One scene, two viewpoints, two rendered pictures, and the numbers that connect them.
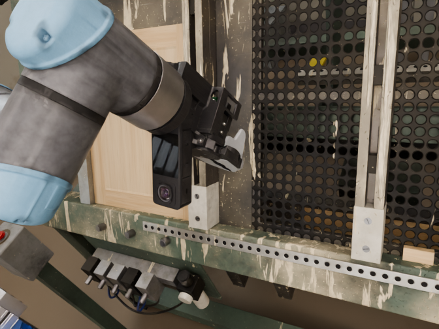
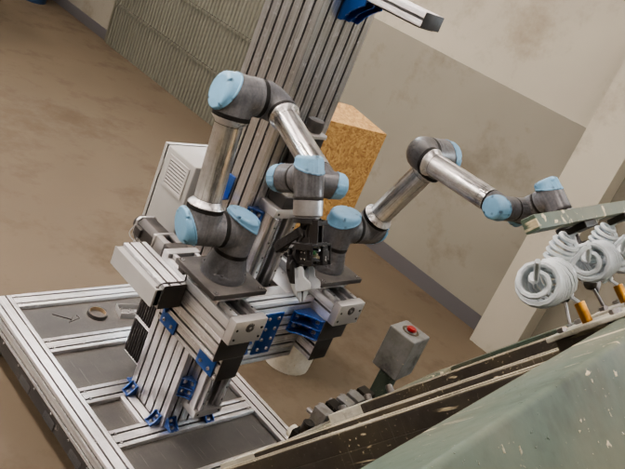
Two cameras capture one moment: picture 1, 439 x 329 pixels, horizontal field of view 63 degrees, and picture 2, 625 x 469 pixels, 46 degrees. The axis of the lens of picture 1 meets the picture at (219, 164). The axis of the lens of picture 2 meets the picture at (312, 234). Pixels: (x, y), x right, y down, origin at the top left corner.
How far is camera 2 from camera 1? 1.76 m
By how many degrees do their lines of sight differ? 71
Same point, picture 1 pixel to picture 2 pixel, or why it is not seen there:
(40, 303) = not seen: hidden behind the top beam
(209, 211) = (341, 415)
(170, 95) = (296, 207)
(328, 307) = not seen: outside the picture
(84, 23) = (299, 163)
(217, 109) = (303, 244)
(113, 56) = (297, 176)
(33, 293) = not seen: hidden behind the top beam
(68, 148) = (278, 177)
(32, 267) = (382, 358)
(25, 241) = (403, 346)
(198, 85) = (313, 233)
